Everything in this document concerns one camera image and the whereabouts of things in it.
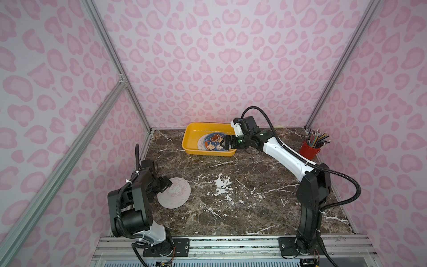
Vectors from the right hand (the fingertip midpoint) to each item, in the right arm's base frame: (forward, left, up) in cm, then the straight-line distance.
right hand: (228, 143), depth 86 cm
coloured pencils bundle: (+9, -49, -7) cm, 50 cm away
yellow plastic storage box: (+27, +24, -19) cm, 41 cm away
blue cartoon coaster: (+15, +10, -18) cm, 25 cm away
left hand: (-17, +35, -19) cm, 43 cm away
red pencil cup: (+8, -49, -17) cm, 52 cm away
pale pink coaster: (-20, +28, -20) cm, 40 cm away
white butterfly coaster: (+15, +18, -19) cm, 30 cm away
